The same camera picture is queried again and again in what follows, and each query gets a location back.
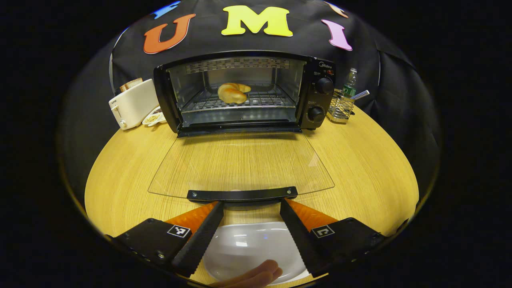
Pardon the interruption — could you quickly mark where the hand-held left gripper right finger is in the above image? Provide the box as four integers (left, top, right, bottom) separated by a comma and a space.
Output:
279, 198, 388, 278

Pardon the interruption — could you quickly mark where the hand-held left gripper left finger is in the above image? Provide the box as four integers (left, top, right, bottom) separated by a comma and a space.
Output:
105, 201, 225, 278

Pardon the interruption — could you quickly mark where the black electric oven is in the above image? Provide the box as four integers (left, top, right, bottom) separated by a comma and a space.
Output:
147, 50, 336, 202

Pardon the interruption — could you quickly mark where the golden croissant bread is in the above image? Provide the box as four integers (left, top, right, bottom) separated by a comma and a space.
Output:
217, 82, 252, 105

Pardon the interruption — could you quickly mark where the white plate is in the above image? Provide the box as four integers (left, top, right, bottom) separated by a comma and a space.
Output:
202, 221, 312, 285

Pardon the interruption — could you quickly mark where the white divided snack dish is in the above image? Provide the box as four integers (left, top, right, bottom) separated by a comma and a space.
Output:
142, 106, 167, 127

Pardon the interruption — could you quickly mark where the white toaster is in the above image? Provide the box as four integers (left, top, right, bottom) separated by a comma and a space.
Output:
108, 78, 160, 131

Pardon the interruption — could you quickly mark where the clear plastic water bottle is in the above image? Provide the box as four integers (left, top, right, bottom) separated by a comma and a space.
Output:
342, 68, 358, 98

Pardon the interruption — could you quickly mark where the black backdrop cloth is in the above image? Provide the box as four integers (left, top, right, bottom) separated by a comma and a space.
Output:
58, 0, 442, 200

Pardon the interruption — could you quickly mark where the metal wire basket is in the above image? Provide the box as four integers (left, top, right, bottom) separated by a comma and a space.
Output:
327, 89, 356, 123

